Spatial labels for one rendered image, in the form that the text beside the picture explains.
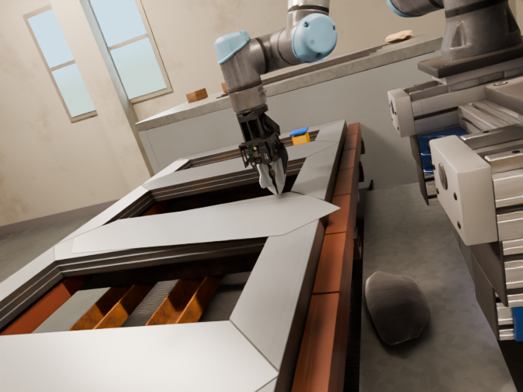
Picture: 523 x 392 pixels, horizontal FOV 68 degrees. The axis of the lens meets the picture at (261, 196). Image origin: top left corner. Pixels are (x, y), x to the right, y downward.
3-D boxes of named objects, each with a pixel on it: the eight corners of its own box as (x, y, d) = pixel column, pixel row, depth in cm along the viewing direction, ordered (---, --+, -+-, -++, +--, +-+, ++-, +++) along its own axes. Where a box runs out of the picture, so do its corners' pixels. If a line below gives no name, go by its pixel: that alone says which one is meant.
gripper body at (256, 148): (244, 171, 84) (227, 117, 80) (254, 159, 92) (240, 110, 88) (277, 164, 82) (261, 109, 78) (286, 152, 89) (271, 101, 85)
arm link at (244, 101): (234, 90, 87) (268, 81, 84) (240, 110, 88) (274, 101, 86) (223, 96, 80) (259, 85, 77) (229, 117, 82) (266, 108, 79)
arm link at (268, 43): (323, 57, 79) (275, 73, 76) (300, 62, 89) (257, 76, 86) (314, 17, 76) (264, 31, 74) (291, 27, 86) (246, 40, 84)
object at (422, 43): (138, 132, 177) (134, 124, 176) (191, 107, 230) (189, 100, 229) (446, 47, 133) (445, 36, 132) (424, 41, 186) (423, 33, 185)
